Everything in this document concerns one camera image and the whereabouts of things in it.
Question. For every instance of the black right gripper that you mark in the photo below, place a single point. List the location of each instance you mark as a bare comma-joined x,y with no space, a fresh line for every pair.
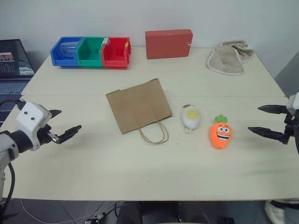
289,130

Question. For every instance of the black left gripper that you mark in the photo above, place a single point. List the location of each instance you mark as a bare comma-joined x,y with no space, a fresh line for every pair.
44,135

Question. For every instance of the green plastic bin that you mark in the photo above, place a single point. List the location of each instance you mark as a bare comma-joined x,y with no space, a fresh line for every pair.
90,61

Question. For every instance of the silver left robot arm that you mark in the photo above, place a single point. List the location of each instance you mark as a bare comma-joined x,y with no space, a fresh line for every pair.
7,145

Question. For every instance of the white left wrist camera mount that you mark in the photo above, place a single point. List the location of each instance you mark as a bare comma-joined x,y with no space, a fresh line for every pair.
29,121

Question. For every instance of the white egg plush toy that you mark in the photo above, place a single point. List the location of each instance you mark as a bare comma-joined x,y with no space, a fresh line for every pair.
191,117

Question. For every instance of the dark rounded shape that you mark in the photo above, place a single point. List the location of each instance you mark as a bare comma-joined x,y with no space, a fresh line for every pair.
161,212

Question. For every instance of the beige towel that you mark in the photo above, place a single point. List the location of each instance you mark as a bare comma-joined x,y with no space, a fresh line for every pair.
224,61

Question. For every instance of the orange carrot plush toy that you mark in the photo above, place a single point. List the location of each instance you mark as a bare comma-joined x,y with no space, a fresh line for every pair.
220,135

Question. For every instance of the red plastic bin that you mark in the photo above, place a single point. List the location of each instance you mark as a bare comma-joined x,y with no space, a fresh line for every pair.
114,63

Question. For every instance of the brown paper bag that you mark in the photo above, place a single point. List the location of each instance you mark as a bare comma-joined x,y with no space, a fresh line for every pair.
137,107

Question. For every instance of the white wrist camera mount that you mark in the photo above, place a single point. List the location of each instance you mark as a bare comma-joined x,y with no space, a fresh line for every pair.
29,121
293,102

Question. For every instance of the clear plastic cup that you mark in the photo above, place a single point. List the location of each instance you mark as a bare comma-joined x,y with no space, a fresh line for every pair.
69,48

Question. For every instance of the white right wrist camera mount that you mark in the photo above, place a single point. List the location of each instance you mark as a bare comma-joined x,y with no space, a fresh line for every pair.
293,102

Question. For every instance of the blue plastic bin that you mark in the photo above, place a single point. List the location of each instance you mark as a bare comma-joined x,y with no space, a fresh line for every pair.
63,61

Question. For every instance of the red rectangular box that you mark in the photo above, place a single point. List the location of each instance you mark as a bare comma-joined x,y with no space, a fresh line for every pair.
167,46

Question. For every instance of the dark laptop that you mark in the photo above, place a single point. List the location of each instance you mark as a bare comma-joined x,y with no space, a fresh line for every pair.
11,60

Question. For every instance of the white shoe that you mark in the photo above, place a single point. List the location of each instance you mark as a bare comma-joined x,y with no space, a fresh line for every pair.
275,212

